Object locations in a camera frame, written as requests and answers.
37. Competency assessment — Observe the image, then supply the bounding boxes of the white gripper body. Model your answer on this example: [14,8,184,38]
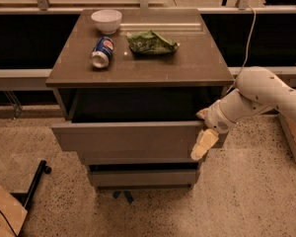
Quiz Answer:
[204,101,235,134]

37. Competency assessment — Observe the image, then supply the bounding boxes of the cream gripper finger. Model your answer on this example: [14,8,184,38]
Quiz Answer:
[190,128,218,161]
[195,108,208,119]

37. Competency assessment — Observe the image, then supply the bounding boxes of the grey top drawer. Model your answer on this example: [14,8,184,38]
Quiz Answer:
[52,88,218,165]

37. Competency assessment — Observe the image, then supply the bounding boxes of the grey drawer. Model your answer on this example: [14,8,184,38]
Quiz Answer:
[88,170,199,188]
[52,88,218,165]

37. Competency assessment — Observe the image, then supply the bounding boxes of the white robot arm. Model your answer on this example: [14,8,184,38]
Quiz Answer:
[190,66,296,160]

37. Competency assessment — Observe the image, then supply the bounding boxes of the grey bottom drawer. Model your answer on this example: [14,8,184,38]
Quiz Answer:
[88,170,199,188]

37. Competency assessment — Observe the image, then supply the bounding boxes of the grey drawer cabinet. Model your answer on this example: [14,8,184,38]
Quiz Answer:
[46,9,233,191]

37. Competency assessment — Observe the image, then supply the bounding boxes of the green crumpled chip bag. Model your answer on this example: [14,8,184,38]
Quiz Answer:
[126,31,180,55]

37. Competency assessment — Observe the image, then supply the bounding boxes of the blue pepsi can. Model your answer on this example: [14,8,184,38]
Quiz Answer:
[90,37,114,68]

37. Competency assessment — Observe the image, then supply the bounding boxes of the white ceramic bowl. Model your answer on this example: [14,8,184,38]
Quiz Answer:
[91,9,122,35]

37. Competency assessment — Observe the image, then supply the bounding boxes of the black wheeled stand base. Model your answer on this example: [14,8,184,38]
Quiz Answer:
[12,160,51,210]

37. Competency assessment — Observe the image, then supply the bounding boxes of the metal window railing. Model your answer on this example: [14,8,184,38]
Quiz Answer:
[0,0,296,92]

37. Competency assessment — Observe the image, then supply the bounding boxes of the cardboard box lower left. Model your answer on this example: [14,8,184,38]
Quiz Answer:
[0,186,28,237]

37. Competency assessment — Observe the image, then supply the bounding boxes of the white cable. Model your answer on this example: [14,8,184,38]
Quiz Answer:
[226,5,258,92]

